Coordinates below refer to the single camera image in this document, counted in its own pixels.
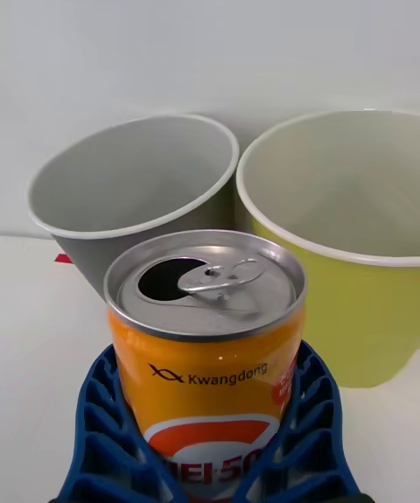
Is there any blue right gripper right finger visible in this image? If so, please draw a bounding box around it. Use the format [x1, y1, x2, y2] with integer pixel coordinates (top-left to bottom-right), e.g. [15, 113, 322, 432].
[237, 339, 365, 503]

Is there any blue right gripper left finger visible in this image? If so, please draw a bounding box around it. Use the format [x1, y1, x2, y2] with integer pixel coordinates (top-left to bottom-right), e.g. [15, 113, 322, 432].
[55, 344, 190, 503]

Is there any orange drink can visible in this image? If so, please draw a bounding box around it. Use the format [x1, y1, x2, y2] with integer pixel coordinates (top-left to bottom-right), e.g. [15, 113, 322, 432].
[103, 229, 308, 503]

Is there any yellow-green plastic waste bin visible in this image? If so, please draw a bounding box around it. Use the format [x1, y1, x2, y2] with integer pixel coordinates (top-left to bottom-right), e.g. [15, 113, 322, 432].
[234, 108, 420, 389]

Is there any grey plastic waste bin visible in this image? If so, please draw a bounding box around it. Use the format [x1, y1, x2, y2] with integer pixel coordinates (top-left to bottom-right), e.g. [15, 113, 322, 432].
[27, 113, 241, 303]

